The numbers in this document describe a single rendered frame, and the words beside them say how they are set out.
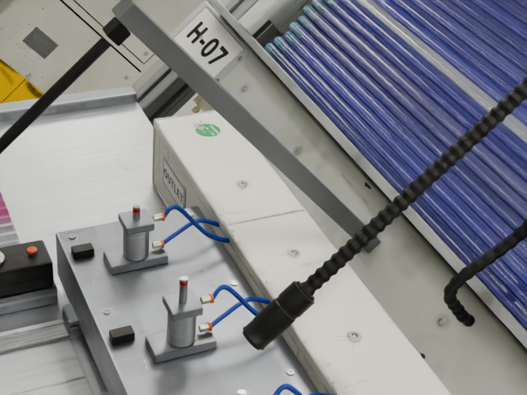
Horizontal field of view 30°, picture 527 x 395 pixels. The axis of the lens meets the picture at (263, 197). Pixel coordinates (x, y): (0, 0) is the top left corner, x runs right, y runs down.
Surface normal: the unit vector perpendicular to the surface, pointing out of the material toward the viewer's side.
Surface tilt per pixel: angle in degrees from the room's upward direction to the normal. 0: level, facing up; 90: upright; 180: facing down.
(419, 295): 90
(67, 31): 90
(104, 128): 47
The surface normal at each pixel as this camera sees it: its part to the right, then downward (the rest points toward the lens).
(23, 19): 0.41, 0.54
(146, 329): 0.08, -0.82
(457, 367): -0.55, -0.49
